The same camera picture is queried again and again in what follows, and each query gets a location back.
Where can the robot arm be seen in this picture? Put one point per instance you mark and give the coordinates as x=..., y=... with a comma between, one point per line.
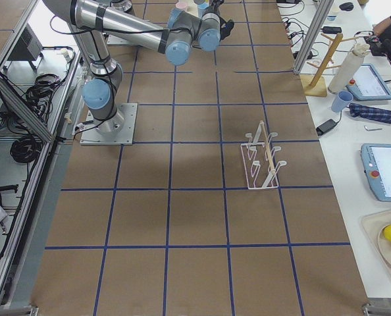
x=92, y=19

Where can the pink plastic cup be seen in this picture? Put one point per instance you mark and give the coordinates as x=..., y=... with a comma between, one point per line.
x=181, y=5

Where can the blue cup on desk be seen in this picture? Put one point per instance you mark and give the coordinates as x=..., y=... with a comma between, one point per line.
x=341, y=100

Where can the black power adapter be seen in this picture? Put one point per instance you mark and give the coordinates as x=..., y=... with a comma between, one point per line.
x=325, y=127

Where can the wooden mug tree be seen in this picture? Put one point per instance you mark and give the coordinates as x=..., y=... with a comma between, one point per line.
x=315, y=85

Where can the plaid cloth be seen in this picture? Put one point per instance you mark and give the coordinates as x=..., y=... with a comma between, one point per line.
x=370, y=113

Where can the white paper roll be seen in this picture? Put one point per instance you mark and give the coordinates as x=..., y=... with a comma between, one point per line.
x=353, y=60

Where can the teach pendant far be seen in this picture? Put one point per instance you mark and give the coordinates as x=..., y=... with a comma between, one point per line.
x=367, y=85

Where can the teach pendant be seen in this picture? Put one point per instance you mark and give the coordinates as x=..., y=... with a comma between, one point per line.
x=367, y=85
x=376, y=160

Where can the teach pendant near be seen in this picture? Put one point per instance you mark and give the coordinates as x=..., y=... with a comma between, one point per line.
x=376, y=160

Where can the beige tray with fruit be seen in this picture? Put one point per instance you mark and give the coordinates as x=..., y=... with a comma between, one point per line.
x=373, y=226

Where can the white wire cup rack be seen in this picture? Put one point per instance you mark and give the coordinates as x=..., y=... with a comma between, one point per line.
x=260, y=167

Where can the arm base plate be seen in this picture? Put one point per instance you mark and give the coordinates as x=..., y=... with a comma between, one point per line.
x=119, y=130
x=122, y=40

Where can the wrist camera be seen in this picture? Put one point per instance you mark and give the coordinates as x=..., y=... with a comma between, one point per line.
x=226, y=28

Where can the aluminium frame post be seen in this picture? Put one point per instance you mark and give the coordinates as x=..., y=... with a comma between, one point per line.
x=314, y=28

